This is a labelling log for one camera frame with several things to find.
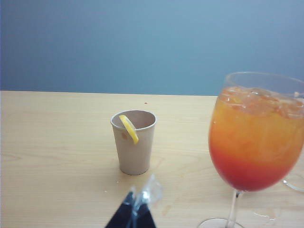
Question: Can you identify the beige paper cup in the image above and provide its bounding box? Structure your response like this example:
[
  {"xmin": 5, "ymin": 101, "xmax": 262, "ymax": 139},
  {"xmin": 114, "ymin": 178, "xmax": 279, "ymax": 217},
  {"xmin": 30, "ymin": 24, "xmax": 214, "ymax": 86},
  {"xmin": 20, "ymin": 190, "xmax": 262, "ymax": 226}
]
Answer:
[{"xmin": 110, "ymin": 109, "xmax": 158, "ymax": 176}]

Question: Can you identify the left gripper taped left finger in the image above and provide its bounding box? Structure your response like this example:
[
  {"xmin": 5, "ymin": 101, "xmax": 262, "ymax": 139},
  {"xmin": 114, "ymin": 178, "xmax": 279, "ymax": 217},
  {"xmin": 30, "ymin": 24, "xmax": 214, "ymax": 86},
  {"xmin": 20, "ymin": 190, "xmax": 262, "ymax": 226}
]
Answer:
[{"xmin": 104, "ymin": 185, "xmax": 138, "ymax": 228}]

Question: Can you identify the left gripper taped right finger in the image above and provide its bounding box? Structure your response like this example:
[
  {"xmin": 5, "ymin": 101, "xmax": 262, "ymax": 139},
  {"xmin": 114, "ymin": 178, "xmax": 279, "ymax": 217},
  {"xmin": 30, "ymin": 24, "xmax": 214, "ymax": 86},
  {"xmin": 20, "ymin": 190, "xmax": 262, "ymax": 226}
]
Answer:
[{"xmin": 133, "ymin": 174, "xmax": 165, "ymax": 228}]

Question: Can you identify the yellow lemon slice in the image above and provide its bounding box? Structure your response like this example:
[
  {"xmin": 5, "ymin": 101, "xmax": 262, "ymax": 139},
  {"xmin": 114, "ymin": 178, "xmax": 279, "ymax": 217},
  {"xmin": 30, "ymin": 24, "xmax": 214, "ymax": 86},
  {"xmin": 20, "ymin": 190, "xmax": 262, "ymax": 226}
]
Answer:
[{"xmin": 118, "ymin": 114, "xmax": 139, "ymax": 145}]

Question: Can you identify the wine glass with orange drink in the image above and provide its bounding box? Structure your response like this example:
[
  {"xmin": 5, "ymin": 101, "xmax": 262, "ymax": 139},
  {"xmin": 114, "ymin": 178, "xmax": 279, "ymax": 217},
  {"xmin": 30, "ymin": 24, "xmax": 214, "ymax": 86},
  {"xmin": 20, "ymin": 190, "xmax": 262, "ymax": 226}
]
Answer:
[{"xmin": 198, "ymin": 72, "xmax": 304, "ymax": 228}]

